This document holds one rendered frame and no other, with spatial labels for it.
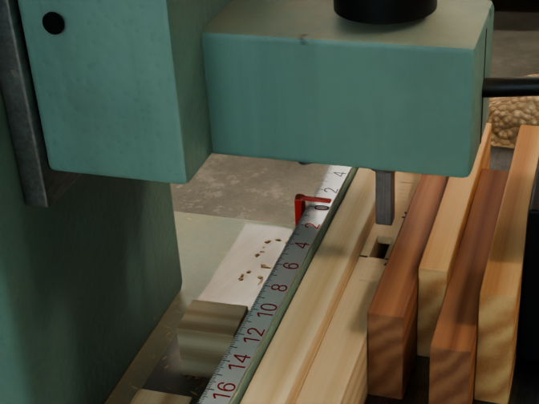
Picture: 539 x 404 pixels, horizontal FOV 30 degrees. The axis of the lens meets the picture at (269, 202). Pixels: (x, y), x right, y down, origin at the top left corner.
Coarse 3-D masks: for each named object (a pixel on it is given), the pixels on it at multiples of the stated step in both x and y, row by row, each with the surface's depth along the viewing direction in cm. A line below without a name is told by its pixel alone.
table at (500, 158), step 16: (496, 160) 72; (416, 368) 53; (528, 368) 52; (416, 384) 52; (512, 384) 51; (528, 384) 51; (368, 400) 51; (384, 400) 51; (400, 400) 51; (416, 400) 51; (512, 400) 50; (528, 400) 50
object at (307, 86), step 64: (256, 0) 53; (320, 0) 53; (448, 0) 52; (256, 64) 50; (320, 64) 49; (384, 64) 48; (448, 64) 47; (256, 128) 52; (320, 128) 50; (384, 128) 49; (448, 128) 48
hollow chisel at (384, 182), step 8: (376, 176) 54; (384, 176) 54; (392, 176) 54; (376, 184) 55; (384, 184) 54; (392, 184) 55; (376, 192) 55; (384, 192) 55; (392, 192) 55; (376, 200) 55; (384, 200) 55; (392, 200) 55; (376, 208) 55; (384, 208) 55; (392, 208) 55; (376, 216) 56; (384, 216) 55; (392, 216) 56; (384, 224) 56
